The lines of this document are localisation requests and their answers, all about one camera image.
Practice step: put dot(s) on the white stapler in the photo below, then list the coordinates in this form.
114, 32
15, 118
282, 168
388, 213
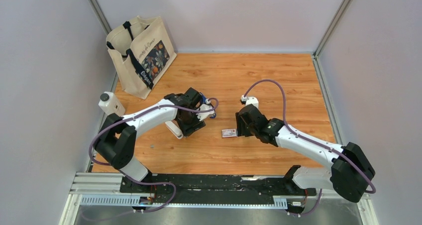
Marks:
176, 131

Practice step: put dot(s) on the white bottle black cap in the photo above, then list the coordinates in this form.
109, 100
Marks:
110, 104

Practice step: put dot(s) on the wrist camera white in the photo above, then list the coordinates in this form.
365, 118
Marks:
202, 115
249, 101

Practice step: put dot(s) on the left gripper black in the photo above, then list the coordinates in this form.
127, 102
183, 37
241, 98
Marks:
188, 130

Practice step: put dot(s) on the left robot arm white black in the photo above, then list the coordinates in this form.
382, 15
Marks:
116, 140

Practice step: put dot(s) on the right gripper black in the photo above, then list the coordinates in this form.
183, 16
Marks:
241, 130

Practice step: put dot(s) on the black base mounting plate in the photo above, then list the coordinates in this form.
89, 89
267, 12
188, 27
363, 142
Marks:
220, 191

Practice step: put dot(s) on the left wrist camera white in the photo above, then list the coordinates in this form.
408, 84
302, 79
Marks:
202, 115

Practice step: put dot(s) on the beige canvas tote bag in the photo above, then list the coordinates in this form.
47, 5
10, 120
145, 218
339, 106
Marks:
141, 51

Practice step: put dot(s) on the red white staple box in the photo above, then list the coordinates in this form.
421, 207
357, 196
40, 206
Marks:
229, 133

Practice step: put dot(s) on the blue stapler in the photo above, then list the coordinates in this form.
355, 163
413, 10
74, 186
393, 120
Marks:
206, 104

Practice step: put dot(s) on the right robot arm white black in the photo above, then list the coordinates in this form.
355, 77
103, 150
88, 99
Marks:
345, 168

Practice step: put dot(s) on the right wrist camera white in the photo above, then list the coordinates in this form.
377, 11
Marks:
249, 101

